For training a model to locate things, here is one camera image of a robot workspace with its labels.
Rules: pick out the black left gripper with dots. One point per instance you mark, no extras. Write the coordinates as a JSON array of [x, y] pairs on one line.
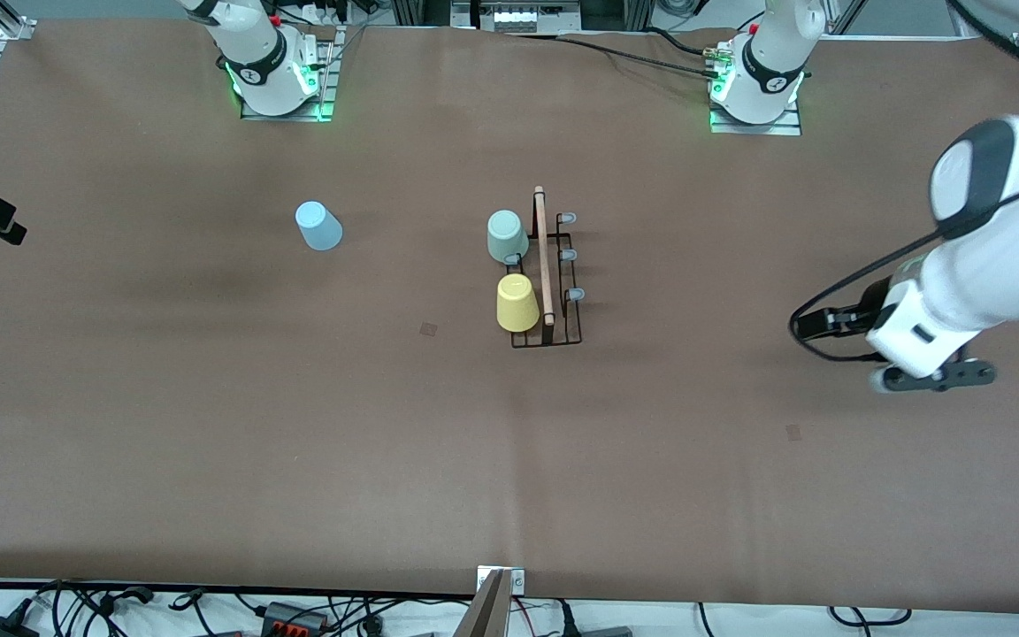
[[869, 303]]

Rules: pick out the yellow plastic cup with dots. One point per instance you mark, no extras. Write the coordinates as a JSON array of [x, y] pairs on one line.
[[517, 305]]

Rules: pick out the mint green plastic cup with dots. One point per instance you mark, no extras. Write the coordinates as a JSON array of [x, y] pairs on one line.
[[506, 237]]

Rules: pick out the light blue plastic cup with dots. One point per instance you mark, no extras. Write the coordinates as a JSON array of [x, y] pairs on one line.
[[320, 228]]

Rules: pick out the large paper table cover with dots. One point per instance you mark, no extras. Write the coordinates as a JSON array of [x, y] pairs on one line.
[[509, 460]]

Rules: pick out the black plug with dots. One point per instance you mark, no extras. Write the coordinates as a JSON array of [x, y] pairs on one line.
[[567, 624]]

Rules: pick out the black power adapter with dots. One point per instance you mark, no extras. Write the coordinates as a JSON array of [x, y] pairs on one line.
[[5, 628]]

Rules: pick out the white power strip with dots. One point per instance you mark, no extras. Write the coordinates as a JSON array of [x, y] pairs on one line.
[[518, 18]]

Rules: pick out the connector block with orange levers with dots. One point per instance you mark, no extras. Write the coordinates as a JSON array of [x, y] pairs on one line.
[[293, 617]]

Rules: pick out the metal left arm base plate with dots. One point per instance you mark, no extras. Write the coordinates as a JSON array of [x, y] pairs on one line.
[[784, 128]]

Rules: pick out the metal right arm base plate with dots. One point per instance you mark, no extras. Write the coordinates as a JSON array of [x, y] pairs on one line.
[[297, 113]]

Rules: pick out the aluminium camera stand post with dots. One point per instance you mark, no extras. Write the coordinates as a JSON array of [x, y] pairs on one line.
[[487, 615]]

